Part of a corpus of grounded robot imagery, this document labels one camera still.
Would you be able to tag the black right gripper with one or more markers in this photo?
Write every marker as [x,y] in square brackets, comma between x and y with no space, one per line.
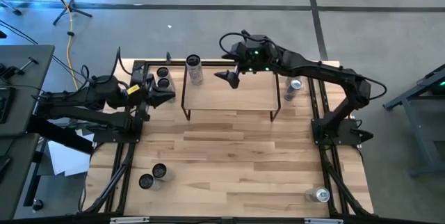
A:
[241,58]

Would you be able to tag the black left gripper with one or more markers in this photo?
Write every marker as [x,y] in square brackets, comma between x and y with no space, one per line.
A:
[144,98]

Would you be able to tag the white beverage can black lid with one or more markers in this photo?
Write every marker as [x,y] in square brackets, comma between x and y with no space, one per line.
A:
[163,82]
[160,170]
[194,74]
[162,72]
[146,181]

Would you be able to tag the blue Red Bull can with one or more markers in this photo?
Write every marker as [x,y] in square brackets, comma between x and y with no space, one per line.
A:
[292,93]

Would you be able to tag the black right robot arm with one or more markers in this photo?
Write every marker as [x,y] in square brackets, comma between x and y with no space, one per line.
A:
[330,74]

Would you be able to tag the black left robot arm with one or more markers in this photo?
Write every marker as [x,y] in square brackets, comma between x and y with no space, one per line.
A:
[69,100]

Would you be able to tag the wooden shelf black metal legs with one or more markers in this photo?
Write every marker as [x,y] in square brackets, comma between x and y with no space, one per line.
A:
[243,95]

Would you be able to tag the silver blue beverage can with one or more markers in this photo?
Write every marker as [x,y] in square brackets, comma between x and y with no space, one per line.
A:
[314,195]

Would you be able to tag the yellow label sticker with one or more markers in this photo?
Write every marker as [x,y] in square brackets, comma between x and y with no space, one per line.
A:
[133,89]

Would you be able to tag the black tripod stand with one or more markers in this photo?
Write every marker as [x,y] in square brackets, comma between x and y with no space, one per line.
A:
[71,6]

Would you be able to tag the dark grey desk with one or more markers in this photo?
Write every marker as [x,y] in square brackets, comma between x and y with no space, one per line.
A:
[17,182]
[31,95]

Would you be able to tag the black clamp tool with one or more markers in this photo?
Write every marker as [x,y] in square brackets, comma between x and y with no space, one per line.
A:
[10,71]

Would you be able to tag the black keyboard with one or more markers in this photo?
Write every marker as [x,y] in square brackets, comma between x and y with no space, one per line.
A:
[5,105]

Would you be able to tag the black round knob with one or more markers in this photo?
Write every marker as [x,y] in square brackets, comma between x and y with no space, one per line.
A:
[37,205]

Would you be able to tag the grey metal cart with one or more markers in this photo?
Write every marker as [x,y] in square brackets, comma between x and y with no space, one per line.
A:
[417,130]

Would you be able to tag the black aluminium table frame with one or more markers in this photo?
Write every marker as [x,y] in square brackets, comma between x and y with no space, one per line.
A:
[179,63]

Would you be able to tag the white metal bracket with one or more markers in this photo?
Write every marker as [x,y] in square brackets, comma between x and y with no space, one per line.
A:
[323,221]
[128,220]

